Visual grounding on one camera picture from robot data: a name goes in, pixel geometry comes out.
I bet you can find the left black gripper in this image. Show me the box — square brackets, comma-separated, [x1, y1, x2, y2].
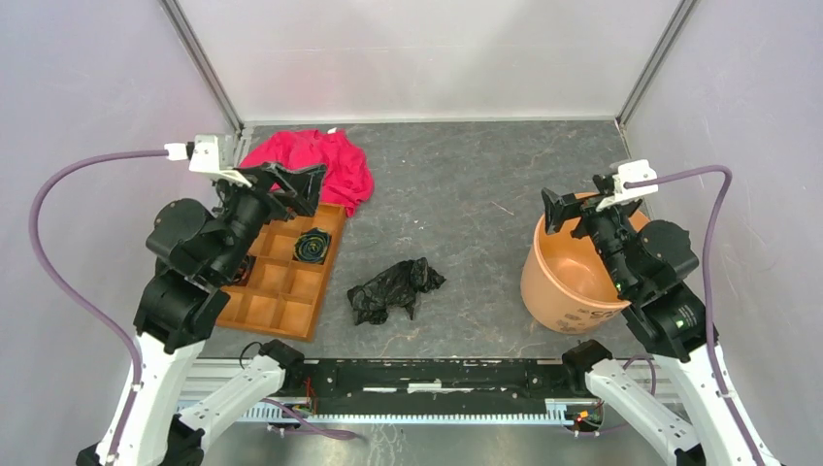
[215, 157, 330, 278]

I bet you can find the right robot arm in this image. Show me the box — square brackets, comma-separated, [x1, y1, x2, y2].
[541, 176, 780, 465]

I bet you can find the black bag roll right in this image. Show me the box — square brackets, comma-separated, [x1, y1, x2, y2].
[293, 227, 332, 264]

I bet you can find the aluminium corner post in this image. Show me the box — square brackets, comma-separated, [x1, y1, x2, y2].
[615, 0, 700, 133]
[159, 0, 245, 134]

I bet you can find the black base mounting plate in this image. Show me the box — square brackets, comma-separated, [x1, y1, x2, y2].
[276, 358, 595, 416]

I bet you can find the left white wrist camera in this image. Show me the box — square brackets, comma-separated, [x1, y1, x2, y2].
[163, 134, 252, 186]

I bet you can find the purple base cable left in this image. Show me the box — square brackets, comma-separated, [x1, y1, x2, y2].
[260, 397, 365, 443]

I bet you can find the red cloth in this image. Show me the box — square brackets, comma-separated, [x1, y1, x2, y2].
[240, 128, 375, 217]

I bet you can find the black trash bag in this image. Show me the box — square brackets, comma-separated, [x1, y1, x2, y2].
[346, 257, 446, 325]

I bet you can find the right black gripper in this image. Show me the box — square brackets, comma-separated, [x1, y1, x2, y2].
[540, 173, 636, 293]

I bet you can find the left aluminium corner post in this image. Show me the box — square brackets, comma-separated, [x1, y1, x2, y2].
[159, 0, 245, 134]

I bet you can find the orange compartment tray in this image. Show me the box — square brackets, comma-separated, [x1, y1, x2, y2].
[216, 203, 346, 342]

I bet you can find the black bag roll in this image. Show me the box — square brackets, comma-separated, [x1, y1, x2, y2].
[231, 254, 256, 286]
[293, 227, 332, 264]

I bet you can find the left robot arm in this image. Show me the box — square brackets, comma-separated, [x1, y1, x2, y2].
[77, 163, 327, 465]

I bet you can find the black bag roll left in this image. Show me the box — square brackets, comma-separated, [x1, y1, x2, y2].
[231, 254, 256, 286]

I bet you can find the orange trash bin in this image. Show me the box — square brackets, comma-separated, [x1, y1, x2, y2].
[520, 216, 629, 335]

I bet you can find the right aluminium corner post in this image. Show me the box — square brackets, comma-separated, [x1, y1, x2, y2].
[615, 0, 700, 133]

